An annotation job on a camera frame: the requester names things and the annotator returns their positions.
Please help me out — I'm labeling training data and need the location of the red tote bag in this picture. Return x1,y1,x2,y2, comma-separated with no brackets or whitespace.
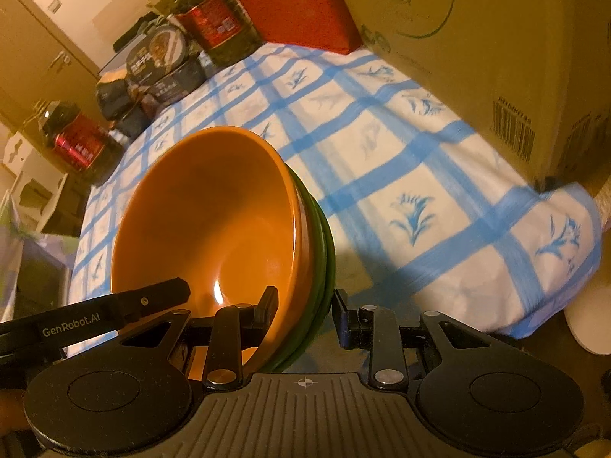
217,0,364,55

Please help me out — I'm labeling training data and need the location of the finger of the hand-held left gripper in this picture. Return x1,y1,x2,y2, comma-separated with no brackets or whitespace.
115,277,192,323

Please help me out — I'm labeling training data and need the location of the oil bottle with green handle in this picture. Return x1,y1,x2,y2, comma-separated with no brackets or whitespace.
153,0,261,68

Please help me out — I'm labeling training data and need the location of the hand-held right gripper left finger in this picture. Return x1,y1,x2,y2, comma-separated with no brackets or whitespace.
121,286,280,390

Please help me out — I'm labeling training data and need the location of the round instant food bowl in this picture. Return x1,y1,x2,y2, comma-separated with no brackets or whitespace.
95,69,139,120

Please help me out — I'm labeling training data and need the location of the white chair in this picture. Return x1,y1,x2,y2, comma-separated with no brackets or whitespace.
0,131,68,234

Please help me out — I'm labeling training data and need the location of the white round object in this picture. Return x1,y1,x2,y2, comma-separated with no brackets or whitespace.
563,281,611,356

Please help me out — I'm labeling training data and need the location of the black instant rice box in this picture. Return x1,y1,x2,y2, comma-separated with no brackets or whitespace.
125,24,189,96
143,55,207,108

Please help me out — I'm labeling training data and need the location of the blue checked tablecloth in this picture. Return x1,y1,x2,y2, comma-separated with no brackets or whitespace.
67,43,602,358

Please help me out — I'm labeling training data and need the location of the green plastic bowl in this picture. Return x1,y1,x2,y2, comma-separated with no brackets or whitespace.
260,167,326,373
272,191,336,373

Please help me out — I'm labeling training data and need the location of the wooden cabinet door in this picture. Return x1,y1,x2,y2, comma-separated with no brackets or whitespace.
0,0,101,120

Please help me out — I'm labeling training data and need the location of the printed cardboard box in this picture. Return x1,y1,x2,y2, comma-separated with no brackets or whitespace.
325,0,611,196

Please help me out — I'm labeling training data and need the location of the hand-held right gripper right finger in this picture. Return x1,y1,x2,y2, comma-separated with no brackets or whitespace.
333,289,497,390

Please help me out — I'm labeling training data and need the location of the large red-label oil bottle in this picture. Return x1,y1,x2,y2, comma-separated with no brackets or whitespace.
36,100,127,184

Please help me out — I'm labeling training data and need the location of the black instant food bowl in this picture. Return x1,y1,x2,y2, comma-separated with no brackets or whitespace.
115,104,159,138

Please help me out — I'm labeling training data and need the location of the orange plastic bowl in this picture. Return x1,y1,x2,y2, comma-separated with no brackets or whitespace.
111,126,306,377

